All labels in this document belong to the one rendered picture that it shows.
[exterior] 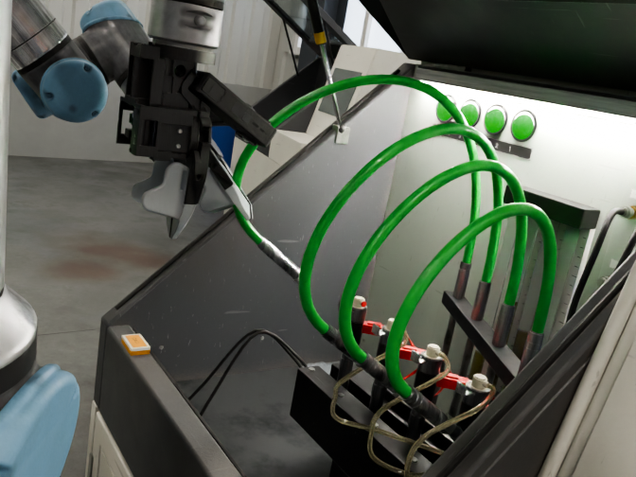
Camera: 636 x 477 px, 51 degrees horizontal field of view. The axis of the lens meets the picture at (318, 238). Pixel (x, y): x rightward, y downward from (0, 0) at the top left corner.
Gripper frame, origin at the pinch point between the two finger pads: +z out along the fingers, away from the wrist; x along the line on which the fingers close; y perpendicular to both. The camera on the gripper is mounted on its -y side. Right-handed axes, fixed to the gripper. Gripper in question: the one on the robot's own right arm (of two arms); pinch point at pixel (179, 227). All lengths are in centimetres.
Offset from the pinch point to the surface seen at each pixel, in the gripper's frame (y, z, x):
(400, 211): -18.0, -7.1, 16.7
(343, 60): -206, -24, -274
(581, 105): -53, -21, 10
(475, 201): -47.0, -4.8, 0.3
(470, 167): -26.8, -12.6, 16.8
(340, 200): -15.5, -6.1, 8.7
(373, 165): -19.4, -10.5, 8.7
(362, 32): -385, -56, -510
